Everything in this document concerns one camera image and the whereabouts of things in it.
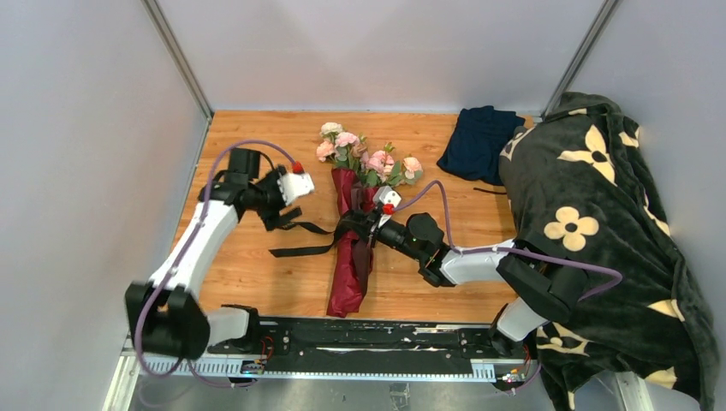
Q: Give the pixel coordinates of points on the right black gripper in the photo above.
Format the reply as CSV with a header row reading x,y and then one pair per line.
x,y
377,231

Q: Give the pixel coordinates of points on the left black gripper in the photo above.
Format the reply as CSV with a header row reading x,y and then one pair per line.
x,y
270,218

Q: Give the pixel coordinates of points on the black printed ribbon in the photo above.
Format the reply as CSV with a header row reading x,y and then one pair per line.
x,y
353,231

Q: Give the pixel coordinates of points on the maroon wrapping paper sheet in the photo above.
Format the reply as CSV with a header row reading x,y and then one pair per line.
x,y
354,260

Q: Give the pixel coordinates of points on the pink fake flower bunch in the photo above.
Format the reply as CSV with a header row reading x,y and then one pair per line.
x,y
345,150

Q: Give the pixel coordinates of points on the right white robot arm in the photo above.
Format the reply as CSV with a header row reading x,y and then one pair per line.
x,y
548,284

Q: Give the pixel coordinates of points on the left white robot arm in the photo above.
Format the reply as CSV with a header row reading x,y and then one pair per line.
x,y
164,315

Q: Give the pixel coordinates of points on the dark blue folded cloth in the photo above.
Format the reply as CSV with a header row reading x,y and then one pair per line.
x,y
473,150

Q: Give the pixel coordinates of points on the black floral blanket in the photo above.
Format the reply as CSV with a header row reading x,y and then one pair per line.
x,y
578,179

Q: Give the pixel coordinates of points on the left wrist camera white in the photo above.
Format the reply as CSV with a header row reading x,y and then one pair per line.
x,y
293,186

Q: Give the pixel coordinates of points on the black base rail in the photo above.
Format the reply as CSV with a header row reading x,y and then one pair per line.
x,y
361,348

